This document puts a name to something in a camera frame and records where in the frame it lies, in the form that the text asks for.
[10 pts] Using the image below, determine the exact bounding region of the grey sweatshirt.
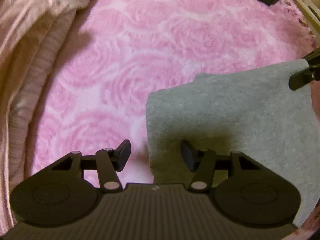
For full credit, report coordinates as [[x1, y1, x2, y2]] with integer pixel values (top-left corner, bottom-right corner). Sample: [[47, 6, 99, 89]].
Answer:
[[146, 59, 319, 226]]

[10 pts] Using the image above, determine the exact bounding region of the pink rose blanket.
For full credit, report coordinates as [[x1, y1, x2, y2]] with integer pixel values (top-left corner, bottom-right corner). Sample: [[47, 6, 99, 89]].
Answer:
[[25, 0, 316, 183]]

